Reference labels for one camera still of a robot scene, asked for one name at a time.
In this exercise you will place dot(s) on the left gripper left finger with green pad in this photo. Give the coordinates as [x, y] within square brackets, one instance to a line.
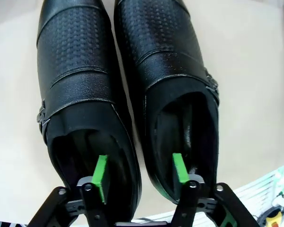
[100, 175]

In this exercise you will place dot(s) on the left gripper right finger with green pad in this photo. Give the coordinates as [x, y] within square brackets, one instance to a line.
[180, 168]

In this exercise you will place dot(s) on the black textured buckle shoe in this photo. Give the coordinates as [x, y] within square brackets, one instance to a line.
[73, 59]
[161, 47]

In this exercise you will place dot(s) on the yellow emergency stop button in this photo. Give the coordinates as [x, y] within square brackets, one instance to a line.
[274, 218]

